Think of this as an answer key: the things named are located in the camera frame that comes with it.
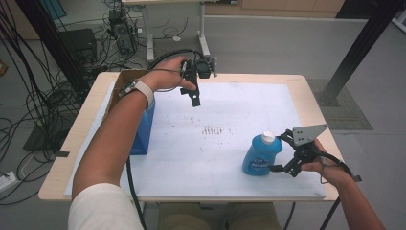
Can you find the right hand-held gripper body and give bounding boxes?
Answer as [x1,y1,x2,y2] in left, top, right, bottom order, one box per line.
[286,124,328,166]

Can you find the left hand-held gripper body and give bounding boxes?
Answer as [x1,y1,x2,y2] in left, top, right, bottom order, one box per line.
[180,57,218,95]

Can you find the blue plastic bottle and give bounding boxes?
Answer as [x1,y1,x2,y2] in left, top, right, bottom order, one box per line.
[241,131,284,177]

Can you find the person's left hand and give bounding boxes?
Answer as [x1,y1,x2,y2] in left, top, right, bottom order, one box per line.
[142,56,198,93]

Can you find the person's right hand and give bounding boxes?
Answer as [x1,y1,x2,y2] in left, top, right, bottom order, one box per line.
[300,139,352,189]

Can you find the white-legged desk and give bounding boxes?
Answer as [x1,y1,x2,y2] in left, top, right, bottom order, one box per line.
[121,0,238,63]

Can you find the wristwatch with beige band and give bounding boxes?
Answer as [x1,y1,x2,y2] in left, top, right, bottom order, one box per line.
[118,79,156,110]

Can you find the grey floor mat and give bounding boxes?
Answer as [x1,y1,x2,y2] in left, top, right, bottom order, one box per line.
[307,79,373,131]

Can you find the blue cardboard box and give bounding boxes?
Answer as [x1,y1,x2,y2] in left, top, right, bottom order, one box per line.
[106,68,157,156]

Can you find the person's olive trousers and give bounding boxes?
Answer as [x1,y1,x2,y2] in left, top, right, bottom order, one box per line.
[157,201,282,230]

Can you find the black computer tower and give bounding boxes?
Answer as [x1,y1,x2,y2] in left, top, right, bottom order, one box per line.
[108,9,139,56]

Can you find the wooden cabinet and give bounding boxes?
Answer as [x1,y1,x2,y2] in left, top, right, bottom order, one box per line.
[204,0,347,19]

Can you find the black square box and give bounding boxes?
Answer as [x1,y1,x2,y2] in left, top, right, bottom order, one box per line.
[58,28,99,65]

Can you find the person's white sleeve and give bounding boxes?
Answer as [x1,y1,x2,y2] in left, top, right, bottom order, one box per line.
[67,182,146,230]

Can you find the black floor plate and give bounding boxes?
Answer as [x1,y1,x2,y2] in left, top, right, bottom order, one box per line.
[22,114,77,153]

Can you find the white power strip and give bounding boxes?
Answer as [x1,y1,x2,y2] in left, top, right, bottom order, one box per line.
[0,171,17,195]

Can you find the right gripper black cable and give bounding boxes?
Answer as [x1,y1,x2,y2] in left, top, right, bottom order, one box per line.
[318,150,354,230]

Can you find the black metal frame post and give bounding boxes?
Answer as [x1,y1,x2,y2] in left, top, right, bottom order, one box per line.
[315,0,406,107]
[13,0,92,97]

